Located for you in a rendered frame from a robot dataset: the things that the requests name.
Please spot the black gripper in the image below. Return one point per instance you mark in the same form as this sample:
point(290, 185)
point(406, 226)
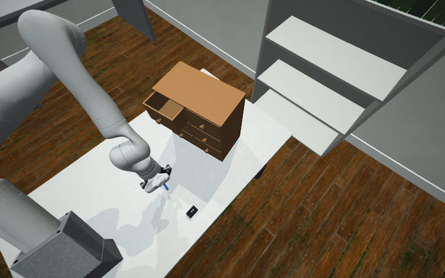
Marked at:
point(167, 169)

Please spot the brown wooden chest of drawers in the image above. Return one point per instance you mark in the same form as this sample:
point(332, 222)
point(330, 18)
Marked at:
point(207, 97)

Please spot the black 9v battery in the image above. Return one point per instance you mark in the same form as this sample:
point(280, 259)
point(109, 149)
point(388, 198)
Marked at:
point(191, 211)

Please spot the brown wooden drawer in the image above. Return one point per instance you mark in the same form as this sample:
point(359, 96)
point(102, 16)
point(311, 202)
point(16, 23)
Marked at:
point(166, 112)
point(208, 149)
point(187, 136)
point(204, 124)
point(187, 128)
point(205, 138)

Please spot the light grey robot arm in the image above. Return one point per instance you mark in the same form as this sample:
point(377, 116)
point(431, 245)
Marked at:
point(56, 48)

